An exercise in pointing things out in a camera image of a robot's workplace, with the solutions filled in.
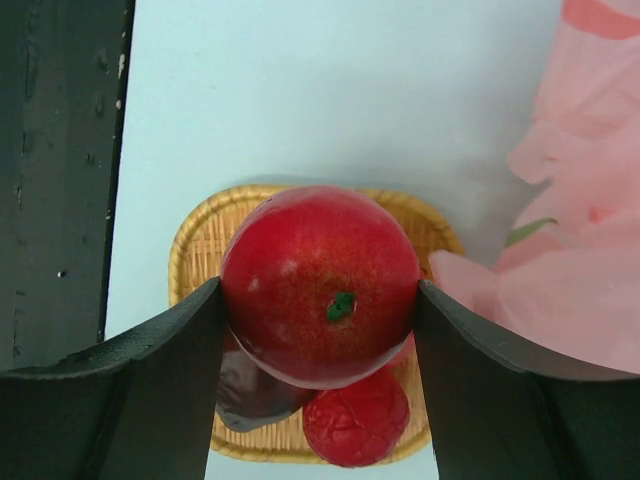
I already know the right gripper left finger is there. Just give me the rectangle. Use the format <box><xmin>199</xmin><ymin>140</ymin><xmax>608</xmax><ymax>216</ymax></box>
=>
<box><xmin>1</xmin><ymin>279</ymin><xmax>223</xmax><ymax>479</ymax></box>

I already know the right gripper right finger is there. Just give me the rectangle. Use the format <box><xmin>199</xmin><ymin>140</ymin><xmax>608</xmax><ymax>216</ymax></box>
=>
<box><xmin>415</xmin><ymin>281</ymin><xmax>639</xmax><ymax>479</ymax></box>

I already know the pink plastic bag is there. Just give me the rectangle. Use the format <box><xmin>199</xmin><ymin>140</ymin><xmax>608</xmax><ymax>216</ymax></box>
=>
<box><xmin>429</xmin><ymin>1</ymin><xmax>639</xmax><ymax>372</ymax></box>

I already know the red fake pomegranate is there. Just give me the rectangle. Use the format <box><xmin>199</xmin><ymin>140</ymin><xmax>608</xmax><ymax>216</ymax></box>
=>
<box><xmin>302</xmin><ymin>368</ymin><xmax>410</xmax><ymax>468</ymax></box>

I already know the red fake fruit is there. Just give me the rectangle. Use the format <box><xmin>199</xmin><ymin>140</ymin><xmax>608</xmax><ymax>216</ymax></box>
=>
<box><xmin>215</xmin><ymin>332</ymin><xmax>316</xmax><ymax>434</ymax></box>
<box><xmin>220</xmin><ymin>186</ymin><xmax>421</xmax><ymax>390</ymax></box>

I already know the woven bamboo tray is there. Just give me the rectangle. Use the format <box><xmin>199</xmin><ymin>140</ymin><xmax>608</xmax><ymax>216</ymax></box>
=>
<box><xmin>168</xmin><ymin>184</ymin><xmax>464</xmax><ymax>465</ymax></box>

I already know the red fake tomato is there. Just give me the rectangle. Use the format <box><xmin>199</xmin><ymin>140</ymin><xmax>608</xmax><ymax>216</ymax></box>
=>
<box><xmin>386</xmin><ymin>333</ymin><xmax>415</xmax><ymax>368</ymax></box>

